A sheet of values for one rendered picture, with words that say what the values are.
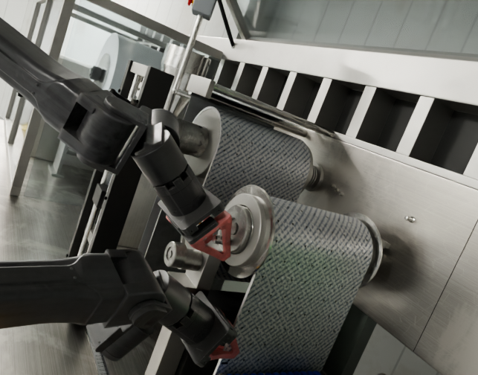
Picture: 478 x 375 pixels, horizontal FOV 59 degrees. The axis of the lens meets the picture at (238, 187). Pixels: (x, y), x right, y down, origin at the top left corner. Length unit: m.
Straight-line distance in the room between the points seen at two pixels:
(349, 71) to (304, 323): 0.61
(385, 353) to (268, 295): 2.14
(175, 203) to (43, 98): 0.20
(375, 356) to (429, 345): 1.99
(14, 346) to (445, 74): 0.93
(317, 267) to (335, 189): 0.31
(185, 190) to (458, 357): 0.51
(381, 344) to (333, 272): 2.06
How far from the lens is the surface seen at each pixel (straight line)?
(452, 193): 0.83
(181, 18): 4.37
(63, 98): 0.54
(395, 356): 2.77
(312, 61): 1.21
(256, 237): 0.63
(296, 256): 0.67
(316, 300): 0.75
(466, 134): 0.94
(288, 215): 0.66
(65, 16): 1.50
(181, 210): 0.57
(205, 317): 0.61
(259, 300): 0.67
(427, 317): 0.83
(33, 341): 0.91
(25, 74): 0.57
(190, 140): 0.83
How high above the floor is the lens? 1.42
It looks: 10 degrees down
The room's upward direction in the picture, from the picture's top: 21 degrees clockwise
